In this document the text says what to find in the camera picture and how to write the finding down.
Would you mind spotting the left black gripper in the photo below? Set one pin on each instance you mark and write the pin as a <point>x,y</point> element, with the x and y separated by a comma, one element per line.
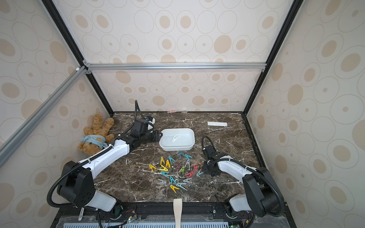
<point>157,136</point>

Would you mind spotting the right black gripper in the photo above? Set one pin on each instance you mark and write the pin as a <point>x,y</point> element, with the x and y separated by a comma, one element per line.
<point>206,168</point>

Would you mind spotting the light blue clothespin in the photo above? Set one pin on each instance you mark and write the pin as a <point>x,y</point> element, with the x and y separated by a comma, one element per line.
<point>199,173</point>

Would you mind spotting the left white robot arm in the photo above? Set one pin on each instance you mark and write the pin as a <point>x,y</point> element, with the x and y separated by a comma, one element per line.
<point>76,185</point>

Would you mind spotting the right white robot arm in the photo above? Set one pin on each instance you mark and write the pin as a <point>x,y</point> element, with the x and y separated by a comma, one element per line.
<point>262,195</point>

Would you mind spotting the white plastic storage box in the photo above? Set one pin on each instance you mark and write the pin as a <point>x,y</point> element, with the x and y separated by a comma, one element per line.
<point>184,143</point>

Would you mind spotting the grey clothespin centre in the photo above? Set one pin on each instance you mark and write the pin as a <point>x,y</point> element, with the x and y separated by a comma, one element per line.
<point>187,165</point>

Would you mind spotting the grey clothespin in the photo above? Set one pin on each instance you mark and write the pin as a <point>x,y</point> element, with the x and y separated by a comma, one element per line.
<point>161,182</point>
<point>187,165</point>

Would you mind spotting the teal clothespin top right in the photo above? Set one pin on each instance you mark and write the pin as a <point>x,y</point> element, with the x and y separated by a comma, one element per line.
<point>181,155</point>

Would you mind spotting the pale teal clothespin bottom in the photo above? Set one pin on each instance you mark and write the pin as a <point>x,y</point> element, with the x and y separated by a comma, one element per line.
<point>181,186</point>

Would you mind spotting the teal clothespin lower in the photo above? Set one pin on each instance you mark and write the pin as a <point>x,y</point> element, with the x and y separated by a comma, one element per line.
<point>172,180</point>

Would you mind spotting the white paper strip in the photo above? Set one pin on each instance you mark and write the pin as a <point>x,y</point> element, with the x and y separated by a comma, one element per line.
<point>220,124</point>

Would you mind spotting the yellow clothespin upper pair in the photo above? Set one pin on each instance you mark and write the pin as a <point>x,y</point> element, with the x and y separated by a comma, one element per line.
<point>164,163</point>

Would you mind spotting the brown teddy bear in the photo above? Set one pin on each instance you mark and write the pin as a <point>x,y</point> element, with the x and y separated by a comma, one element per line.
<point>97,136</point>

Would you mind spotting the grey clothespin left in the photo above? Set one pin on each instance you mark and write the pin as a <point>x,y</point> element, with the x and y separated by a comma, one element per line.
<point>161,182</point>

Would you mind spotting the silver aluminium rail back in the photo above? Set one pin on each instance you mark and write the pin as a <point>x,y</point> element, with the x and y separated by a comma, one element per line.
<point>177,66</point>

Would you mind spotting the silver aluminium rail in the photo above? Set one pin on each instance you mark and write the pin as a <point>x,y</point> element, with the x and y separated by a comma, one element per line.
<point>15,141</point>
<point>177,66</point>

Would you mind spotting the silver aluminium rail left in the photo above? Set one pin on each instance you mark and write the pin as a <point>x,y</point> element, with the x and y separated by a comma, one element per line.
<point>15,141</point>

